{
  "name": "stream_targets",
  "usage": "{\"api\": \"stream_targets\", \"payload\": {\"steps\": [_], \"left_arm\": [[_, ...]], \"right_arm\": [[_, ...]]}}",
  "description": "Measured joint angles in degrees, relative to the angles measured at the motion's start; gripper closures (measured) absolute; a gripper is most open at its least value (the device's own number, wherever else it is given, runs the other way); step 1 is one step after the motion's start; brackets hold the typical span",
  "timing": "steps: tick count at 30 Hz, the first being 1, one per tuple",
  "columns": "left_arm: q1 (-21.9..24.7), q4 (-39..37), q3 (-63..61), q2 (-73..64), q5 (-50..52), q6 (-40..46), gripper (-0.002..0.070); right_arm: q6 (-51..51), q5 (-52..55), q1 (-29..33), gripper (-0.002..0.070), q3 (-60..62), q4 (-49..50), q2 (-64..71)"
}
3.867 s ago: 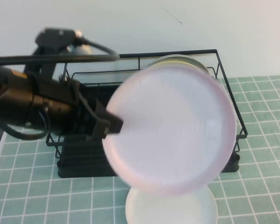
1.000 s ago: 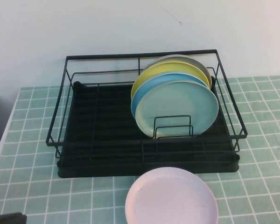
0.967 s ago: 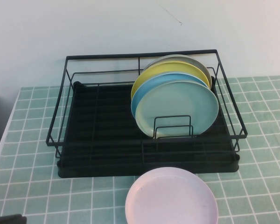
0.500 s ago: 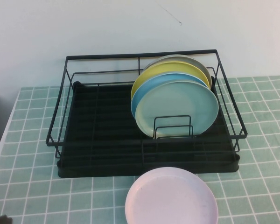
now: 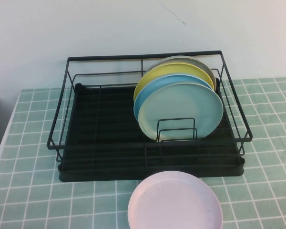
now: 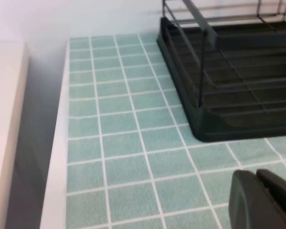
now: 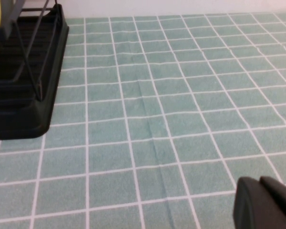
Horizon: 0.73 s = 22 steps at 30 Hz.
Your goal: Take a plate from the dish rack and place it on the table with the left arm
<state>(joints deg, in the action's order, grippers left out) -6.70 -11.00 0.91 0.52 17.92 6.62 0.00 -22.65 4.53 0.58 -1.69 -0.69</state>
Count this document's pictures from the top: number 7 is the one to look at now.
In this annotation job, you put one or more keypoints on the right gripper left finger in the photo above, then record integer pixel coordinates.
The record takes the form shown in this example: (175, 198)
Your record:
(250, 207)

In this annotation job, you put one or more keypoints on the green checked tablecloth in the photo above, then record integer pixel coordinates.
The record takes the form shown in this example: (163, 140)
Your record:
(157, 119)

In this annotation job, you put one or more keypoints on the black dish drying rack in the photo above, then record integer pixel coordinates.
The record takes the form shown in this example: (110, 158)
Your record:
(26, 119)

